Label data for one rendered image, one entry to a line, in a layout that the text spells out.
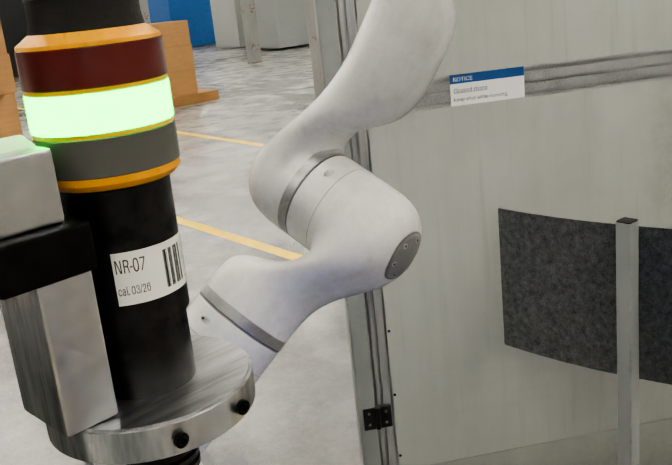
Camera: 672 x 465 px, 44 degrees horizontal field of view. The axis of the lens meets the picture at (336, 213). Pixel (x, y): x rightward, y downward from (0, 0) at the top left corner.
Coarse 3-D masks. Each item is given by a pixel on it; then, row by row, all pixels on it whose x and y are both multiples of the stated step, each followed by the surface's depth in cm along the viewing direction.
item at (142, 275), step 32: (96, 192) 25; (128, 192) 25; (160, 192) 26; (96, 224) 25; (128, 224) 25; (160, 224) 26; (128, 256) 25; (160, 256) 26; (96, 288) 26; (128, 288) 26; (160, 288) 26; (128, 320) 26; (160, 320) 26; (128, 352) 26; (160, 352) 27; (192, 352) 28; (128, 384) 27; (160, 384) 27
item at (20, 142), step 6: (0, 138) 24; (6, 138) 24; (12, 138) 24; (18, 138) 24; (24, 138) 24; (0, 144) 23; (6, 144) 23; (12, 144) 23; (18, 144) 23; (24, 144) 24; (30, 144) 24; (0, 150) 23; (6, 150) 23; (12, 150) 23
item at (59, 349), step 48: (0, 192) 22; (48, 192) 23; (0, 240) 23; (48, 240) 23; (0, 288) 22; (48, 288) 24; (48, 336) 24; (96, 336) 25; (192, 336) 31; (48, 384) 25; (96, 384) 25; (192, 384) 27; (240, 384) 27; (48, 432) 27; (96, 432) 25; (144, 432) 25; (192, 432) 26
